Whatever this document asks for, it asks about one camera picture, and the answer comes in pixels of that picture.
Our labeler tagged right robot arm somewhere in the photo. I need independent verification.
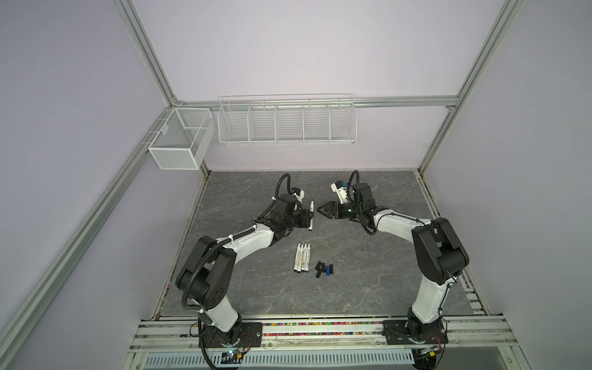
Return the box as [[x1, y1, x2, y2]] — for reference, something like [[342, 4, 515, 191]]
[[317, 170, 470, 342]]

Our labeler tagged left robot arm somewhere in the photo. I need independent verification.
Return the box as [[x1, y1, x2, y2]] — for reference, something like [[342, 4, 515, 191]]
[[175, 174, 314, 335]]

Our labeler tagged white marker pen blue tip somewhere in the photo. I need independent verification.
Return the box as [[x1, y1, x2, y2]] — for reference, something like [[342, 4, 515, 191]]
[[304, 243, 311, 273]]

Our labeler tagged white mesh box basket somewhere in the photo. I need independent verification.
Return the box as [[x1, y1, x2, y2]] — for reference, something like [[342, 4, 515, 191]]
[[148, 108, 215, 171]]

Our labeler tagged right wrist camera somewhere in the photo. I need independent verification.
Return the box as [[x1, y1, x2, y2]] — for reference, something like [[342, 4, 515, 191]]
[[331, 180, 349, 204]]

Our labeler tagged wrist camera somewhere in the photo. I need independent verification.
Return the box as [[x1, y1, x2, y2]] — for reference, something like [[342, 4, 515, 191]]
[[291, 187, 305, 202], [331, 180, 349, 204]]

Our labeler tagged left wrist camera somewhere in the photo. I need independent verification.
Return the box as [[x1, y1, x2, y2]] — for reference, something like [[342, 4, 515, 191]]
[[291, 187, 305, 202]]

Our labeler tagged white wire wall basket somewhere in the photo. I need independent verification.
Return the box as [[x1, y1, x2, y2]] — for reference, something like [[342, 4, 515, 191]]
[[217, 94, 358, 145]]

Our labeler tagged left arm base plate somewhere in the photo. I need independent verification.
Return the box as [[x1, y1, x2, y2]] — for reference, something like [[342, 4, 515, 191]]
[[200, 322, 263, 348]]

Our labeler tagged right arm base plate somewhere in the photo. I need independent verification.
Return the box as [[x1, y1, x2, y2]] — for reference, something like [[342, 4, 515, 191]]
[[382, 319, 449, 345]]

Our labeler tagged white vented cable duct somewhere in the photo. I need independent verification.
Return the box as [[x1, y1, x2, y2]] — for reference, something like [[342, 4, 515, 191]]
[[143, 348, 415, 369]]

